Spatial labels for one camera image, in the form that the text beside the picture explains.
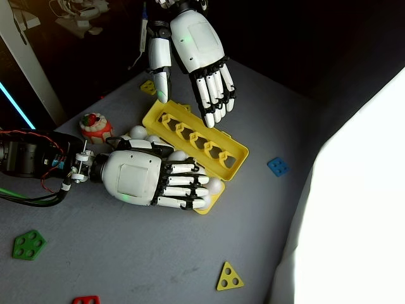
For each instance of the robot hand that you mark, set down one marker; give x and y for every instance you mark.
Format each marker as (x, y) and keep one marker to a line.
(133, 177)
(196, 38)

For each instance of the yellow egg carton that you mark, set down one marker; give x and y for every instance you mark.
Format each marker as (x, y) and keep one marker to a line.
(234, 149)

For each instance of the white toy egg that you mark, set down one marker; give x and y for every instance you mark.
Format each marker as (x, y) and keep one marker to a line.
(177, 155)
(138, 131)
(216, 186)
(206, 202)
(154, 139)

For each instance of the red strawberry toy cake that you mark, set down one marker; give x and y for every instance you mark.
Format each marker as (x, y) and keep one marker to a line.
(95, 130)

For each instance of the yellow rectangular two-hole block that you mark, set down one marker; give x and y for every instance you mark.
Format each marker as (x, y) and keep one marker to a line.
(148, 88)

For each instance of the grey table cloth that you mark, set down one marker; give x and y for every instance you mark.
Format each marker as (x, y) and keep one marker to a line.
(142, 253)

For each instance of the white lab equipment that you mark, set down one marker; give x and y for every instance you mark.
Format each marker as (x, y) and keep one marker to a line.
(79, 22)

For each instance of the green pentagon five-hole block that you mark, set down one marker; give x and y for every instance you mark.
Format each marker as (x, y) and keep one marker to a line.
(28, 245)

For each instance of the red pentagon five-hole block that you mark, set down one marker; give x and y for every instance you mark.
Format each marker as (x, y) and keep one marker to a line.
(86, 300)

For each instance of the cyan light strip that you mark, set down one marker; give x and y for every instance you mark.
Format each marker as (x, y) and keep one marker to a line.
(16, 104)

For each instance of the yellow triangle three-hole block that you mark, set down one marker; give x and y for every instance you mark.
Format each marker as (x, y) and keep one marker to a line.
(228, 283)

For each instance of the blue square four-hole block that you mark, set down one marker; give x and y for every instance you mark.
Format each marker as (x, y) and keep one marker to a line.
(278, 167)

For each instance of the white backdrop sheet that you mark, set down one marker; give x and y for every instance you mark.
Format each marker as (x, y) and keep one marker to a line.
(354, 206)

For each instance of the white frame beam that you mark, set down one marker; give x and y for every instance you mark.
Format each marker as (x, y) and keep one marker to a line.
(28, 63)

